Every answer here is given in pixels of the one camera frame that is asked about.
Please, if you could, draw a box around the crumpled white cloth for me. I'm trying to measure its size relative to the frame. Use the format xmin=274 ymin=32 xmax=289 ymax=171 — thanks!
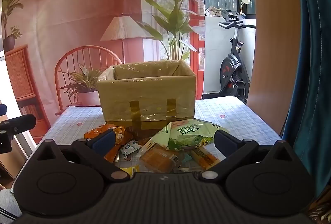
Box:
xmin=205 ymin=6 xmax=224 ymax=18

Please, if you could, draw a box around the brown bread packet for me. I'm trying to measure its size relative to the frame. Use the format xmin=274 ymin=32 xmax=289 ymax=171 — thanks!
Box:
xmin=139 ymin=143 xmax=186 ymax=173

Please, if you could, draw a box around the green snack bag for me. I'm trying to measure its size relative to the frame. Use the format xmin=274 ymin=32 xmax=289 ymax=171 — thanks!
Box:
xmin=150 ymin=119 xmax=231 ymax=151

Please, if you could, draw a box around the checked tablecloth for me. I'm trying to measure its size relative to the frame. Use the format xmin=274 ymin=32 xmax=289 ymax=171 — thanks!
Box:
xmin=12 ymin=96 xmax=284 ymax=188

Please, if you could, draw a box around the white cartoon snack packet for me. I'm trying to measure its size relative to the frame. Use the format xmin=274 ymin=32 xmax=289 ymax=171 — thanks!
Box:
xmin=119 ymin=140 xmax=144 ymax=162

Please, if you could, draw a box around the wooden board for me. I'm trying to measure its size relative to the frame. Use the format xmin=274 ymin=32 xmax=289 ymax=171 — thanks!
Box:
xmin=246 ymin=0 xmax=305 ymax=137

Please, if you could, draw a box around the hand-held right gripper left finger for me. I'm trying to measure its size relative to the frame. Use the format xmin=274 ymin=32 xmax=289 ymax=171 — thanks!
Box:
xmin=33 ymin=129 xmax=130 ymax=183

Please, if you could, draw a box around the small yellow snack packet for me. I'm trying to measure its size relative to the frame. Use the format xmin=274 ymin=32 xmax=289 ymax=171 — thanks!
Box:
xmin=119 ymin=165 xmax=140 ymax=179

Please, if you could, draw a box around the black exercise bike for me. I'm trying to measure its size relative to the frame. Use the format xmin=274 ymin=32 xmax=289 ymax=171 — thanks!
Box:
xmin=202 ymin=9 xmax=257 ymax=105

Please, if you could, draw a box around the orange snack packet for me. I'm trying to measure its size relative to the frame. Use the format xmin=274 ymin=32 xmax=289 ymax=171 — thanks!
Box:
xmin=84 ymin=124 xmax=125 ymax=140
xmin=104 ymin=127 xmax=133 ymax=163

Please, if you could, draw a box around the yellow-green plastic bag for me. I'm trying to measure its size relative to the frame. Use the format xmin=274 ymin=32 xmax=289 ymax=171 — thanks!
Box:
xmin=97 ymin=59 xmax=197 ymax=138

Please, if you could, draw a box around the long yellow snack packet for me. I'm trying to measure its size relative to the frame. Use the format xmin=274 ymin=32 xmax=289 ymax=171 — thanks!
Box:
xmin=189 ymin=147 xmax=222 ymax=170

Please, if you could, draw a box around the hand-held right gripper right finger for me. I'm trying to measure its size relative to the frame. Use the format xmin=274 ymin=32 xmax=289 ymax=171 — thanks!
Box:
xmin=200 ymin=130 xmax=298 ymax=183

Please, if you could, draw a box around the teal curtain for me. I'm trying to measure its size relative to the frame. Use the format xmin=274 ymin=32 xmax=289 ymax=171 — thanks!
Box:
xmin=281 ymin=0 xmax=331 ymax=197

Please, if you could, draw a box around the pale striped clothing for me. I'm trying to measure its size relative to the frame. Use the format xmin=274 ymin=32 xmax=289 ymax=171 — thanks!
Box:
xmin=0 ymin=187 xmax=23 ymax=222

